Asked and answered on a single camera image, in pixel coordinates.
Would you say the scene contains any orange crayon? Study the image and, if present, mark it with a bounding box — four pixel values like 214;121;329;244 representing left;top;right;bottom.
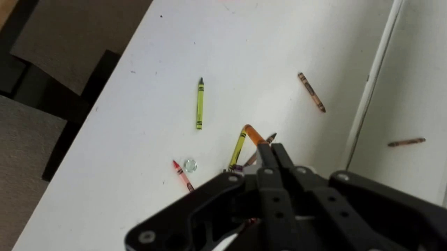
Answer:
242;123;267;146

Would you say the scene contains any red crayon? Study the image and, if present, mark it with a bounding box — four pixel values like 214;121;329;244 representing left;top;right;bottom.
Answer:
171;159;196;193

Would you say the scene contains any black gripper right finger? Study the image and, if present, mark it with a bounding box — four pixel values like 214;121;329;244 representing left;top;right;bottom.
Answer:
272;141;447;251

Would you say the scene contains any reddish brown crayon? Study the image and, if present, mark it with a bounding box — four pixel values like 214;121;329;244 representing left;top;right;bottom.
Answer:
297;71;329;114

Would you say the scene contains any lime green crayon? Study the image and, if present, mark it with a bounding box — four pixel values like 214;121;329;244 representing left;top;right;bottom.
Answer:
195;77;207;131

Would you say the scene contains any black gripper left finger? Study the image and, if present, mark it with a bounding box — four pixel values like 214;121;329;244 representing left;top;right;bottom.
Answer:
125;140;305;251

